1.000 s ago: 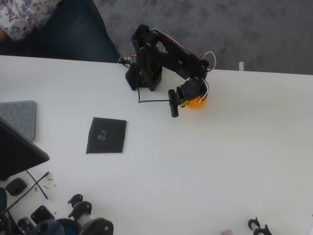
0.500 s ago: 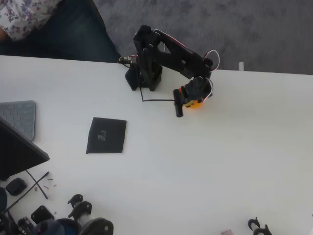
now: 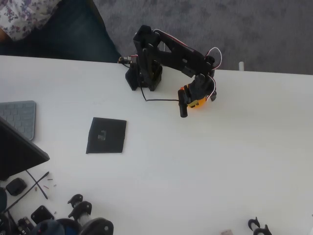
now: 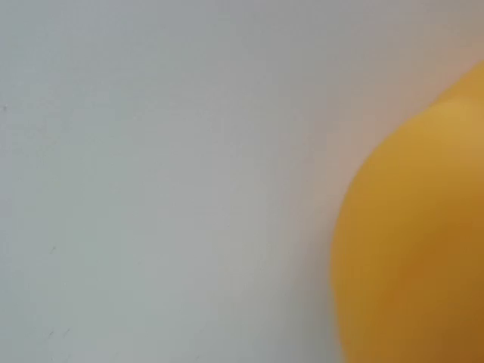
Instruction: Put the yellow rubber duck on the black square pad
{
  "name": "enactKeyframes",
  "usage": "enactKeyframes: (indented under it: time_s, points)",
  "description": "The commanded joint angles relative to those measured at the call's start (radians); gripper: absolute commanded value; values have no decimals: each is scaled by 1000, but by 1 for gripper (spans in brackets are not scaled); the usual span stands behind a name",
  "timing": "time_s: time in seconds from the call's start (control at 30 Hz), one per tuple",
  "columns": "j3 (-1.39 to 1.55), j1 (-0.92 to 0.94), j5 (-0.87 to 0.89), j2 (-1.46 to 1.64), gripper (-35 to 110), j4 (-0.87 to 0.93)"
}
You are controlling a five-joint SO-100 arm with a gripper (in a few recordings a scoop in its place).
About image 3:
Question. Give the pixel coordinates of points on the blue plastic clamp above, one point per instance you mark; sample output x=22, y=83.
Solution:
x=71, y=227

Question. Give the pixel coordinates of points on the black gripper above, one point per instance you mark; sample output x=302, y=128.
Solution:
x=190, y=97

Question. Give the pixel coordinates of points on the person's forearm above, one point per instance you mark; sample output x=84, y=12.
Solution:
x=3, y=35

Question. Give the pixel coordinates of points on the black hooked clamp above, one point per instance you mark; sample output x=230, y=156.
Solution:
x=252, y=223

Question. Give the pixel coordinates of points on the white post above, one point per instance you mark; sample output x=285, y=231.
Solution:
x=241, y=66

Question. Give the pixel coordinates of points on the floral shirt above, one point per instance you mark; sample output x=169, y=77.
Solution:
x=24, y=17

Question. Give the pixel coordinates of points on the controller board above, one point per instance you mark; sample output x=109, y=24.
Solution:
x=124, y=60

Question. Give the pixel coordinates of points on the dark round object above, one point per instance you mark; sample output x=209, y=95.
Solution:
x=3, y=199

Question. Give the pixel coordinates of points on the black clamp with silver tube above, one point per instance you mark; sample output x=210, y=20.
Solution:
x=262, y=231

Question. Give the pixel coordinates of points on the small black case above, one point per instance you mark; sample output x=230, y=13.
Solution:
x=15, y=186

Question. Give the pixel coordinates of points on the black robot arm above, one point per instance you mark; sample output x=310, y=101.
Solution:
x=176, y=56

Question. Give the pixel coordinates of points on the black square mat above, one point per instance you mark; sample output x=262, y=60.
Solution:
x=112, y=144

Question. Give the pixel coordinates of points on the black square plate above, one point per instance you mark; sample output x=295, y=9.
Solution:
x=42, y=215

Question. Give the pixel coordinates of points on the grey keyboard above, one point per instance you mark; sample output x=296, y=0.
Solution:
x=19, y=117

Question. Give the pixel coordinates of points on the yellow rubber duck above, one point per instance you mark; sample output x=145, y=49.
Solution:
x=201, y=104

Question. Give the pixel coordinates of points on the dark blue cap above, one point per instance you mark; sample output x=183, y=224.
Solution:
x=46, y=228

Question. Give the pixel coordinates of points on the black circuit board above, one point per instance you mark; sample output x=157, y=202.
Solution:
x=24, y=224

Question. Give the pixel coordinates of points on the black laptop screen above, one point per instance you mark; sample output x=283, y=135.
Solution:
x=17, y=154

